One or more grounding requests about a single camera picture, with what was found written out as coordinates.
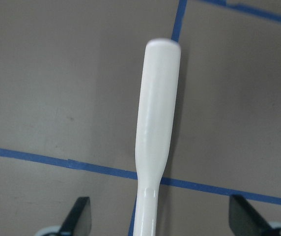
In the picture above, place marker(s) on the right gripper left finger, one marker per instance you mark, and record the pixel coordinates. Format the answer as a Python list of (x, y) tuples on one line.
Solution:
[(79, 220)]

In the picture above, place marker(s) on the white hand brush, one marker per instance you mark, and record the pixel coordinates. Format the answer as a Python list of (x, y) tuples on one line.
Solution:
[(158, 93)]

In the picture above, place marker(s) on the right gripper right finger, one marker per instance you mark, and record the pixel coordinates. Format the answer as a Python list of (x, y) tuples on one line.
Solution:
[(244, 220)]

